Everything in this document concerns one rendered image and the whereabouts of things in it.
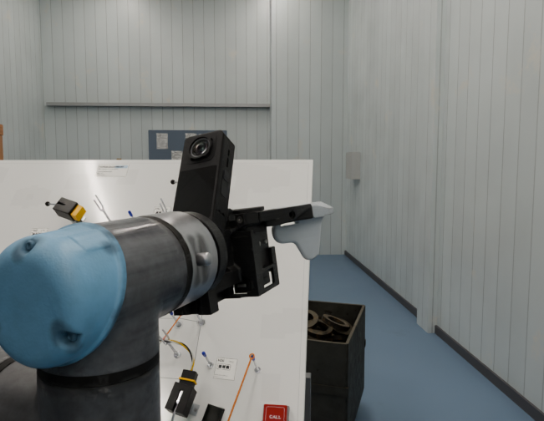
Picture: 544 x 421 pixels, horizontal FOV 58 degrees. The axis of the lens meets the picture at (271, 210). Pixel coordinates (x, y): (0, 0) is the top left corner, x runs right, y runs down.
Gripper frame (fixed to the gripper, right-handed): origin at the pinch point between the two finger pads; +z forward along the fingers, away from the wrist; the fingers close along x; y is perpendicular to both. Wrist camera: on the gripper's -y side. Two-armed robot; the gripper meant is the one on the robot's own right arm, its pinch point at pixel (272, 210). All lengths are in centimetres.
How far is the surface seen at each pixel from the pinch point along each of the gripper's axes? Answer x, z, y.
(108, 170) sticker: -81, 67, -15
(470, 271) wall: 12, 379, 84
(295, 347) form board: -20, 51, 35
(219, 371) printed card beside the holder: -36, 42, 37
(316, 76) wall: -217, 797, -196
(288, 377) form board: -21, 46, 40
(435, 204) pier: -14, 436, 29
